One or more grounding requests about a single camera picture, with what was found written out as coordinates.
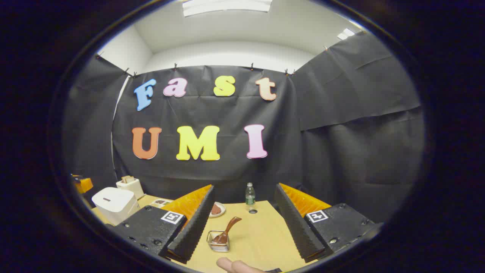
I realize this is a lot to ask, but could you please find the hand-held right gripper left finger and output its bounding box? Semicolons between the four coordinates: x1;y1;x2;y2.
113;185;216;265

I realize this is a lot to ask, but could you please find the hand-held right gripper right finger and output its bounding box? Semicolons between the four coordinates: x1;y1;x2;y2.
274;183;383;263

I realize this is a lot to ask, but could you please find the clear ribbed chopstick holder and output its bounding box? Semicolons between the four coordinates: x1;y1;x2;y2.
207;230;230;253

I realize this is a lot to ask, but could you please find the brown wooden spoon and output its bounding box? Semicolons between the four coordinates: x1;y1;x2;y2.
212;217;242;244

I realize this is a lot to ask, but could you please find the white rice cooker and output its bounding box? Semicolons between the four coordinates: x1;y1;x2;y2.
92;187;141;226

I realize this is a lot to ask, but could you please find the white round plate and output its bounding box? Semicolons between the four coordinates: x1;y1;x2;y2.
209;202;226;218

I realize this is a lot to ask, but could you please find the white toaster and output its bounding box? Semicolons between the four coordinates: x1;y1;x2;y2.
116;176;145;200

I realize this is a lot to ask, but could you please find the green label water bottle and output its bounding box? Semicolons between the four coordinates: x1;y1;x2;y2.
245;182;256;212

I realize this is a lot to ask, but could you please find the black backdrop cloth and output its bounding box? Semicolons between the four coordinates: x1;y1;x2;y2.
63;32;425;224

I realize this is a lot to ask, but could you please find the large ceiling light panel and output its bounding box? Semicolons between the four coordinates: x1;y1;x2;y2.
182;0;272;17

